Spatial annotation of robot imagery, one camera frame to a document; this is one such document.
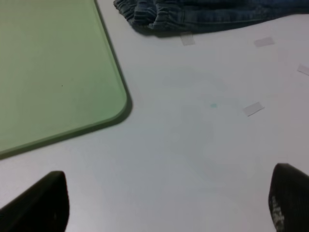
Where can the children's blue denim shorts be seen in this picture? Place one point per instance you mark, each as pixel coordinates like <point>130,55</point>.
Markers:
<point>171,17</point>

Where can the clear tape piece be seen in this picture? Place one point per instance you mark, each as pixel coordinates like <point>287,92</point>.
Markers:
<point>303,69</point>
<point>187,38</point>
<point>253,108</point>
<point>264,42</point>

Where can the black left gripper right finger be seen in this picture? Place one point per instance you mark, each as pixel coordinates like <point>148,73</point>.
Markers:
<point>288,199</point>

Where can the light green plastic tray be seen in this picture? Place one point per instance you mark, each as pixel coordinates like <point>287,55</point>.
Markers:
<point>58,73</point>

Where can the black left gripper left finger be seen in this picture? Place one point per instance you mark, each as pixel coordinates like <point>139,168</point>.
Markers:
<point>44,207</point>

